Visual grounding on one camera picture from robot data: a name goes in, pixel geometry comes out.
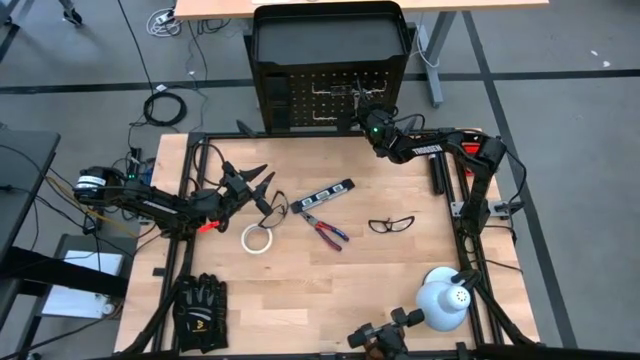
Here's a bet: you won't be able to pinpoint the black coiled cable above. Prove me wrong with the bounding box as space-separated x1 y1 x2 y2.
143 90 188 127

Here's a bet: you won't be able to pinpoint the black side table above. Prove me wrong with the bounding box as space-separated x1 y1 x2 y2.
0 124 62 261

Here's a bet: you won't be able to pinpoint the black flashlight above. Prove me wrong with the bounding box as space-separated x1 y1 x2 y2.
430 152 446 196

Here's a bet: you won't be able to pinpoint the silver black spirit level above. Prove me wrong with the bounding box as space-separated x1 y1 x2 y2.
289 178 356 215

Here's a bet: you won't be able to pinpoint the black work glove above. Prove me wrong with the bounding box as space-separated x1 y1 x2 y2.
172 273 216 354
199 272 229 351

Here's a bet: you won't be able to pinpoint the white tape roll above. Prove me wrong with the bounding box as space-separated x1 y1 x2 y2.
240 223 274 255

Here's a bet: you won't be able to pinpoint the black peg board cart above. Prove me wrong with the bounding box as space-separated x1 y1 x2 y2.
244 0 414 135

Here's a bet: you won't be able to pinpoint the red blue handled pliers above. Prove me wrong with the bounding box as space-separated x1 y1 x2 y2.
299 211 350 253

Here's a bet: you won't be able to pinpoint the black metal table frame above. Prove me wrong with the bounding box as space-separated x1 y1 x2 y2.
119 127 544 360

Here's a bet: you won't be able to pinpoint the white dome lamp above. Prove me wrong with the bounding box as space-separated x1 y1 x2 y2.
415 266 474 332

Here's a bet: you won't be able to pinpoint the white paper sheet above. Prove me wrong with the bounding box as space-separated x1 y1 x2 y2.
41 249 125 320

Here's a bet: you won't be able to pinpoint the person's shoe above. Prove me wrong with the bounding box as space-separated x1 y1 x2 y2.
57 0 84 26

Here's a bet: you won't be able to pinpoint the grey metal desk leg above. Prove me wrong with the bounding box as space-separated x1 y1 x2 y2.
424 10 457 109

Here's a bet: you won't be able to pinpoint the black control box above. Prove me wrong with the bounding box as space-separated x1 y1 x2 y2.
124 147 156 186

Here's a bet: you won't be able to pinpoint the light wooden desk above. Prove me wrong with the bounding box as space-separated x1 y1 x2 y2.
173 0 550 21

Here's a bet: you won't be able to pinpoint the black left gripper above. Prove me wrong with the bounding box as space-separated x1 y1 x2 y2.
212 160 277 232

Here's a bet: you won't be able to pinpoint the white cable bundle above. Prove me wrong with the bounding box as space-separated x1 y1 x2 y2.
146 7 182 39

